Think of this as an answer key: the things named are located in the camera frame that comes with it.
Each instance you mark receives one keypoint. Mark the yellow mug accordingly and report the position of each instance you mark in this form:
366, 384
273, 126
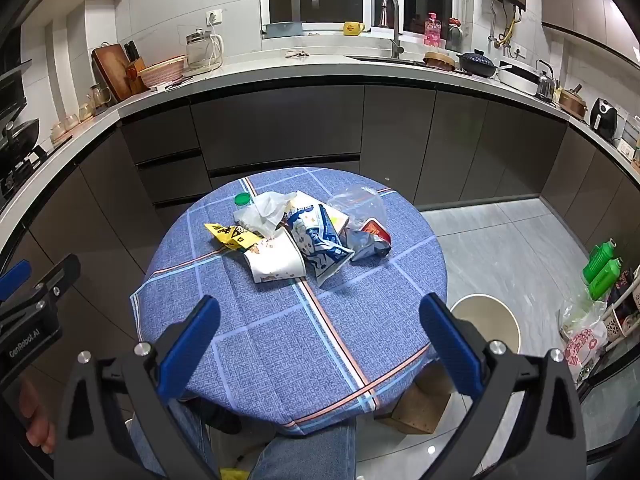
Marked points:
352, 28

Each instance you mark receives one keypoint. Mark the white wall outlet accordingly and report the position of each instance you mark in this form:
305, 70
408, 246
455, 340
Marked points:
214, 16

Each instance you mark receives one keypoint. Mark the grey-blue basin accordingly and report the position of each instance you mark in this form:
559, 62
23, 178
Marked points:
284, 29

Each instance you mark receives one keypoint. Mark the dark blue pot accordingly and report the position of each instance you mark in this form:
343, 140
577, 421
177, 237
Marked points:
477, 63

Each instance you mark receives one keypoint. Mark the person's right leg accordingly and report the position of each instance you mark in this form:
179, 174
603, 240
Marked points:
305, 455

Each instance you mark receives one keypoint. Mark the black wok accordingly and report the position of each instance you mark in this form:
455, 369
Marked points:
22, 134

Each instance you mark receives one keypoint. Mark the black range hood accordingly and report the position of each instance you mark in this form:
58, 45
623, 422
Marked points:
10, 91

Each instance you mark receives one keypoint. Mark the black gas stove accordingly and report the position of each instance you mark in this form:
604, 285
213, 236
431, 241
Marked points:
20, 165

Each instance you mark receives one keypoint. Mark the printed white paper cup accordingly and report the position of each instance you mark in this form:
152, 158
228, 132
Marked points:
275, 260

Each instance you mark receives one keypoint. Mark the white storage rack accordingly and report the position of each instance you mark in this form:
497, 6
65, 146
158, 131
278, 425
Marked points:
622, 312

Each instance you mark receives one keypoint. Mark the dark lower kitchen cabinets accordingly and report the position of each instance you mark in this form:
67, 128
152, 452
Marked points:
300, 125

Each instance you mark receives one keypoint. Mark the pink bottle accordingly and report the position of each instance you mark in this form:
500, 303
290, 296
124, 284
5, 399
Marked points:
432, 30

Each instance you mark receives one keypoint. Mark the green bottle cap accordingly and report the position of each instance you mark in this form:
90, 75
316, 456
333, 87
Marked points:
243, 200

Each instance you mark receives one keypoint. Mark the wooden cutting board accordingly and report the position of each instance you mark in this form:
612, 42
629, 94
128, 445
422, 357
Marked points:
111, 67

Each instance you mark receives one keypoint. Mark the silver and red snack packet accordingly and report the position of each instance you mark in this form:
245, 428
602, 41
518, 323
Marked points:
370, 240

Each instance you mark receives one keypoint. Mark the white pan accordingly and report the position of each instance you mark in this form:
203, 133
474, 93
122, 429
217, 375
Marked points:
517, 78

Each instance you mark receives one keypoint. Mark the clear bottle with green cap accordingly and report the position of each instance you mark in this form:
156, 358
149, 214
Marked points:
265, 210

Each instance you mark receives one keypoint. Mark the clear plastic bag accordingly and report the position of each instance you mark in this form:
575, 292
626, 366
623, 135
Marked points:
357, 202

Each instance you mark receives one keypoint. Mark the steel kettle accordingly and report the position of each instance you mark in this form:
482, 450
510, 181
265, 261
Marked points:
545, 84

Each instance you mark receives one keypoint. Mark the wooden lidded pot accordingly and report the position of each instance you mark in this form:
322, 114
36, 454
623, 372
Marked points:
572, 101

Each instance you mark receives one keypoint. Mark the white red-printed plastic bag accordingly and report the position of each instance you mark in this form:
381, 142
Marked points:
582, 340

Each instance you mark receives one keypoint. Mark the blue checked tablecloth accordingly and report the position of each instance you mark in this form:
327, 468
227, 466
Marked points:
280, 340

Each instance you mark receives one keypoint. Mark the wooden knife block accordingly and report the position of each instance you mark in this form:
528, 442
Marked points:
136, 67

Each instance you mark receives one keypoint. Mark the yellow wrapper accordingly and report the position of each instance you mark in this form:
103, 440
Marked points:
225, 234

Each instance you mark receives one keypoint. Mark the round white trash bin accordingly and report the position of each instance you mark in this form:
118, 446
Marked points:
487, 320

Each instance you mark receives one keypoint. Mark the small grey cloth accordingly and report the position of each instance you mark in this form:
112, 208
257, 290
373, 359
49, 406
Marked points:
295, 53

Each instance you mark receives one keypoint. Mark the brown cardboard box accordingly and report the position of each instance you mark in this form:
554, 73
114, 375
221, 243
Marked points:
415, 405

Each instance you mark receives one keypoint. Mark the blue snack bag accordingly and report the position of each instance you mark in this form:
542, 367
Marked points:
315, 247

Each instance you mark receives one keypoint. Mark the person's left hand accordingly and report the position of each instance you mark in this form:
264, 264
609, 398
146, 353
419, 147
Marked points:
37, 420

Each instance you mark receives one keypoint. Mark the glass electric kettle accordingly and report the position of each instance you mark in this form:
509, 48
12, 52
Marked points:
201, 51

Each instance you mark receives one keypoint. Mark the pink woven basket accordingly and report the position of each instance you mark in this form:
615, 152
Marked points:
162, 72

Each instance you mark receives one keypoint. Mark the steel kitchen faucet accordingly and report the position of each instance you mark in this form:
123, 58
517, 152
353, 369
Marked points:
395, 35

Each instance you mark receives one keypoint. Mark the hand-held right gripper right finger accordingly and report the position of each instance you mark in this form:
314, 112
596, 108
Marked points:
450, 345

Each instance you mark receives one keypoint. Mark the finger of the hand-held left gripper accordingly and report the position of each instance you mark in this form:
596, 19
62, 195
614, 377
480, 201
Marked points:
15, 280
60, 275

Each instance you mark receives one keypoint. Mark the black air fryer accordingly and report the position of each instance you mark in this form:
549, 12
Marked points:
602, 116

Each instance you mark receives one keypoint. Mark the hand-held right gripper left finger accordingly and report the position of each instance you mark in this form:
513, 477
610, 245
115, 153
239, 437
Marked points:
192, 345

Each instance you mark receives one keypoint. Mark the glass teapot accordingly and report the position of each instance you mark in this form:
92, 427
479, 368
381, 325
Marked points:
100, 96

